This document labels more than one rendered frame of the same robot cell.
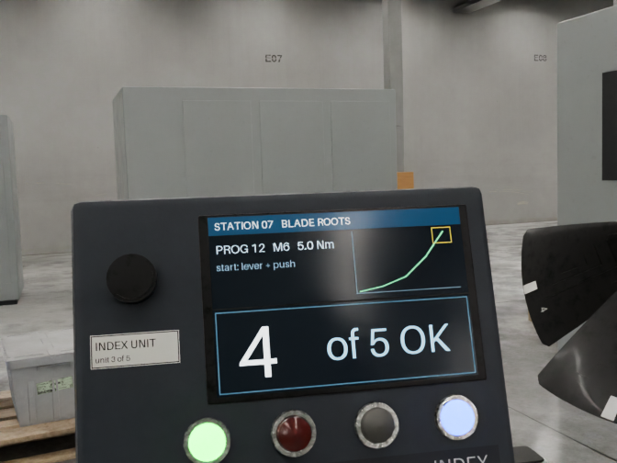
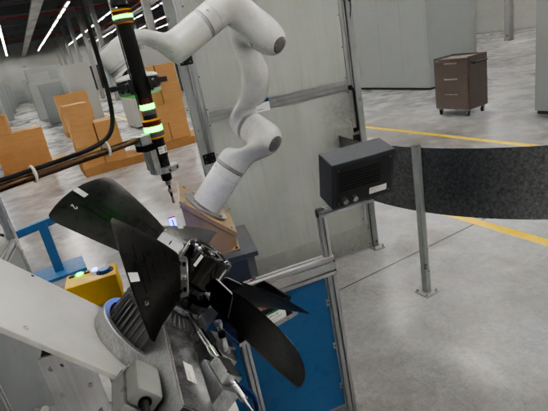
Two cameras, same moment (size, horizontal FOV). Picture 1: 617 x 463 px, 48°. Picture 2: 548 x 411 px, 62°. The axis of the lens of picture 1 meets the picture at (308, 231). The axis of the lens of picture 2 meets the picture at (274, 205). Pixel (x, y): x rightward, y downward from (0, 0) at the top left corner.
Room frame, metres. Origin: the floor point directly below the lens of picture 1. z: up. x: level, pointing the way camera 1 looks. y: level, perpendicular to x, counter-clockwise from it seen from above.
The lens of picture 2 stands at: (2.05, -0.48, 1.68)
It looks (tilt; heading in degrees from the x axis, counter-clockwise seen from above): 20 degrees down; 174
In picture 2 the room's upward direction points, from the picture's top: 11 degrees counter-clockwise
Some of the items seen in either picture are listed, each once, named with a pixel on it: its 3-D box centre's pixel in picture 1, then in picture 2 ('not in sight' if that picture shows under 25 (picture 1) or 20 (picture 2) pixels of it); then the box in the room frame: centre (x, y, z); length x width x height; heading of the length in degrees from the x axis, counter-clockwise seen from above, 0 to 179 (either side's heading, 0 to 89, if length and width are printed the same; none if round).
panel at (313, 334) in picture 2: not in sight; (244, 381); (0.57, -0.57, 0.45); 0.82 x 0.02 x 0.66; 100
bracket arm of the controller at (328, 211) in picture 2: not in sight; (344, 205); (0.48, -0.05, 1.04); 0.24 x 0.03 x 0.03; 100
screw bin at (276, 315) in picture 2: not in sight; (252, 310); (0.72, -0.48, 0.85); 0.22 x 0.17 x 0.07; 114
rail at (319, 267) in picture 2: not in sight; (223, 301); (0.57, -0.57, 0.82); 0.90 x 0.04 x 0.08; 100
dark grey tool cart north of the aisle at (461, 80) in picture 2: not in sight; (461, 84); (-4.78, 3.53, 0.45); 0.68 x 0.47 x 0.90; 23
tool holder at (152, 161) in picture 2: not in sight; (156, 152); (0.95, -0.61, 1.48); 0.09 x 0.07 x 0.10; 135
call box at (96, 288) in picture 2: not in sight; (95, 288); (0.64, -0.96, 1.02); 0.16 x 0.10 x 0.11; 100
